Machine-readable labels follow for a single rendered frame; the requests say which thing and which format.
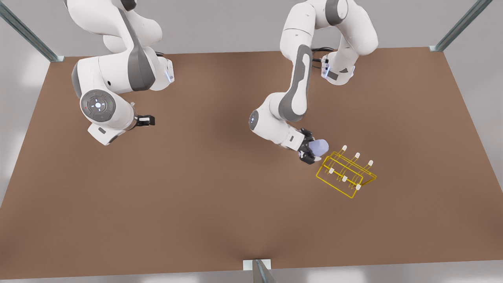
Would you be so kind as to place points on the pale lavender cup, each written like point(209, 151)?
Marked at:
point(318, 146)

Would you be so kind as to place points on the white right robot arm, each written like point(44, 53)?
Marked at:
point(118, 70)

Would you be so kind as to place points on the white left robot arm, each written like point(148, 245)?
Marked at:
point(294, 90)

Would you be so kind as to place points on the silver frame post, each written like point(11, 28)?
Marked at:
point(27, 33)
point(459, 25)
point(259, 271)

